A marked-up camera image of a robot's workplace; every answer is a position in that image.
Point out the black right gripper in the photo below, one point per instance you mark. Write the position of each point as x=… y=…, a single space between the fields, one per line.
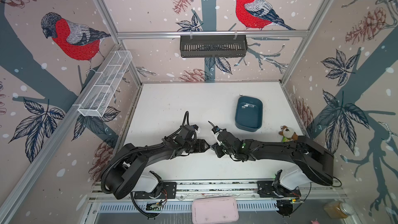
x=216 y=148

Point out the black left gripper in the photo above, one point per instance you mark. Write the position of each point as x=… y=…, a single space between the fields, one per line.
x=200 y=146

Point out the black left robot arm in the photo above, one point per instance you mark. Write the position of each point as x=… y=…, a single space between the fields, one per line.
x=122 y=173

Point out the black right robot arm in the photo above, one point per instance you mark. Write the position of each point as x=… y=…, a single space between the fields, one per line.
x=312 y=159

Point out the teal plastic tray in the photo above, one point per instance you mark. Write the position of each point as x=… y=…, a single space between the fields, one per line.
x=249 y=119

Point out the brown plush dog toy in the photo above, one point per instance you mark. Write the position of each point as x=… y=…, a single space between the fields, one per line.
x=288 y=134

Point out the pink plastic box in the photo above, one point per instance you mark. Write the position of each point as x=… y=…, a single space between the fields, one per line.
x=215 y=210

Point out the amber glass jar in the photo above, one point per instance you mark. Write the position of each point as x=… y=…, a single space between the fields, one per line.
x=338 y=210

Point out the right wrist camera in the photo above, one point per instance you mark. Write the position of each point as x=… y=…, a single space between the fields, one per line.
x=215 y=130

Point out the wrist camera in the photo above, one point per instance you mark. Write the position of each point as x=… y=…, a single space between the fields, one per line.
x=215 y=130
x=195 y=128

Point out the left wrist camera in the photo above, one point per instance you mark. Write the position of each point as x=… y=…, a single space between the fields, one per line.
x=195 y=128

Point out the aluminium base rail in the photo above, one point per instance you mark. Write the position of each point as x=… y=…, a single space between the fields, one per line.
x=177 y=197

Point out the white mesh wall shelf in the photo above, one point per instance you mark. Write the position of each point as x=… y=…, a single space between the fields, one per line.
x=100 y=95

